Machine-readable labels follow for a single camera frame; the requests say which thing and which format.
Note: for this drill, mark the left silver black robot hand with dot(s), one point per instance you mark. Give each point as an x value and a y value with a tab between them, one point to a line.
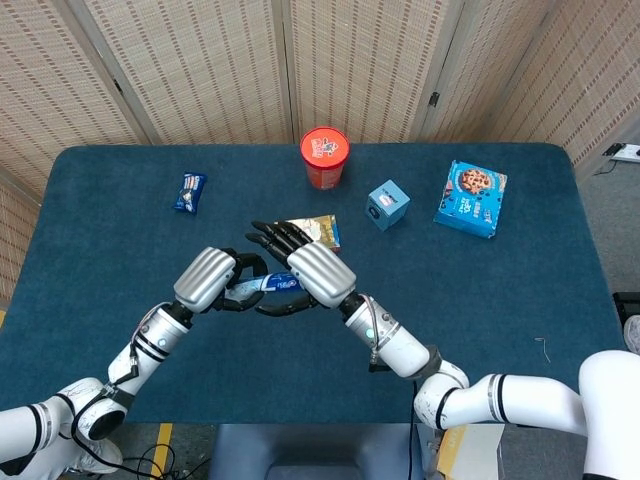
205	277

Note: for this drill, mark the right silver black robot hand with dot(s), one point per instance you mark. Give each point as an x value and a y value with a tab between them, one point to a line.
320	272

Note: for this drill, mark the white blue toothpaste tube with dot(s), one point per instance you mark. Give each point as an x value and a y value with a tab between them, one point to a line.
280	283

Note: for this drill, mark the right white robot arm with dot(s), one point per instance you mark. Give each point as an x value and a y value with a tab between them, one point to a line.
400	350

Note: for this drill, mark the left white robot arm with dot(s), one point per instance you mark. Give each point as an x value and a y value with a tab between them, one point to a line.
155	340

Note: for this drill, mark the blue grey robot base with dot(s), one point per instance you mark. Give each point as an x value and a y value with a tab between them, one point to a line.
310	450

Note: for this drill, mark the dark blue cloth-covered table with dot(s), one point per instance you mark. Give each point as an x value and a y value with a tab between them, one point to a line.
475	300

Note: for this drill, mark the yellow white flat carton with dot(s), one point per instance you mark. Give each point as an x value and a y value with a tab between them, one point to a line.
325	230

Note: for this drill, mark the dark blue cookie snack packet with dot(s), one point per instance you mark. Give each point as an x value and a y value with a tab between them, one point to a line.
190	192

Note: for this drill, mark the small light blue cube box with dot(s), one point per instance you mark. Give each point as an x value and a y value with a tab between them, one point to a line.
387	205

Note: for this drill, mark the orange cylindrical snack canister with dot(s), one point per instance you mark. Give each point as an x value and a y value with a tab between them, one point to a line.
325	150

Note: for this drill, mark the blue cookie box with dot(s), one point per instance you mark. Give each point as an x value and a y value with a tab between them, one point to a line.
470	200

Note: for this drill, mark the woven bamboo screen panel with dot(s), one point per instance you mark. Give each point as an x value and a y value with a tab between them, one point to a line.
50	75
200	65
15	230
590	75
360	65
490	65

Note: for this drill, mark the white shoe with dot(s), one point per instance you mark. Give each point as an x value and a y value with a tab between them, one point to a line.
107	457
632	335

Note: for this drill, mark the black screen hinge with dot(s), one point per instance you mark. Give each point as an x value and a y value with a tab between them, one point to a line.
118	86
434	98

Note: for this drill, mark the brown cardboard box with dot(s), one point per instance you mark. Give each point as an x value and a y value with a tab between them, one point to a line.
475	452

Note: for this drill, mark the black box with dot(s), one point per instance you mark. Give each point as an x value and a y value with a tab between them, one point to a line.
627	305

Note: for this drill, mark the white power strip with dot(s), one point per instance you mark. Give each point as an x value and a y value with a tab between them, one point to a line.
630	154

